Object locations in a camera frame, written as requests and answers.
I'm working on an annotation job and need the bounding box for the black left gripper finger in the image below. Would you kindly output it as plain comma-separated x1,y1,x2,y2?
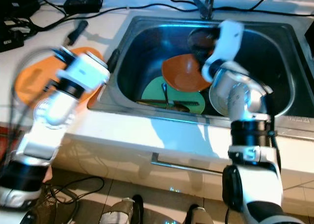
67,20,89,45

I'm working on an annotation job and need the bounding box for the orange bowl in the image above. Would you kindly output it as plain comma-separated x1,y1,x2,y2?
160,52,209,94

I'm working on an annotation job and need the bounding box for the metal spoon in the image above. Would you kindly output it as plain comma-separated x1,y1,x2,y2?
161,82,192,112

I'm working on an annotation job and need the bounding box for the white kitchen cabinet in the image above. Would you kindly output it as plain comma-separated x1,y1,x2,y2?
49,121,314,210

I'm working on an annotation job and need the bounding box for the black power adapter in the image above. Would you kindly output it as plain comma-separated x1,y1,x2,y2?
63,0,102,15

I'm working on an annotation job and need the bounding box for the grey faucet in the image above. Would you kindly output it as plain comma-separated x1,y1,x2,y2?
193,0,218,20

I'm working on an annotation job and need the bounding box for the stainless steel sink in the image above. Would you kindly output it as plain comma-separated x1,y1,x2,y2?
91,14,311,135

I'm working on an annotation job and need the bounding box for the orange plate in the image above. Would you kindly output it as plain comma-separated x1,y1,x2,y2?
13,46,105,110

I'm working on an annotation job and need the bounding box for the white bowl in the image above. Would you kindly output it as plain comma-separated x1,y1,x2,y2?
208,79,237,119

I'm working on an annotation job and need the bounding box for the black electronics box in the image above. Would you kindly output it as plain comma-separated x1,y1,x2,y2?
0,0,41,19

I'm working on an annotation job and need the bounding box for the green plate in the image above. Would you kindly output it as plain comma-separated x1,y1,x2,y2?
140,76,207,115

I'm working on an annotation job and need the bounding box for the red plastic bag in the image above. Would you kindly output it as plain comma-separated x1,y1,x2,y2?
0,126,30,175

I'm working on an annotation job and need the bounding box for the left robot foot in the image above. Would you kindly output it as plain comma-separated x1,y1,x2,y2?
99,195,144,224

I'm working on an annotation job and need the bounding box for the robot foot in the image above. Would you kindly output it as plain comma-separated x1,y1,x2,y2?
99,195,144,224
182,203,215,224

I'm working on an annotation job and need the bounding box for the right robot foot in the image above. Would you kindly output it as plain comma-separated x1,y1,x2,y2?
182,203,215,224

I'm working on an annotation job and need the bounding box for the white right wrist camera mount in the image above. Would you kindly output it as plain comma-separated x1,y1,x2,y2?
201,20,244,83

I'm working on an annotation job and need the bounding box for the black power cable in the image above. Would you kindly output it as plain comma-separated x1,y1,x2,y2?
101,0,314,20

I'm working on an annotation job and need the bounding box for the long silver cabinet handle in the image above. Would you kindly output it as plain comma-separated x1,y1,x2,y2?
150,152,226,176

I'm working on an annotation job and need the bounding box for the black floor cable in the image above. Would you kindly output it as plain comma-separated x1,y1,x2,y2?
49,175,105,198

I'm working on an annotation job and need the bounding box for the wire fan guard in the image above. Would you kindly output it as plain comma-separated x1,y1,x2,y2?
42,182,79,224

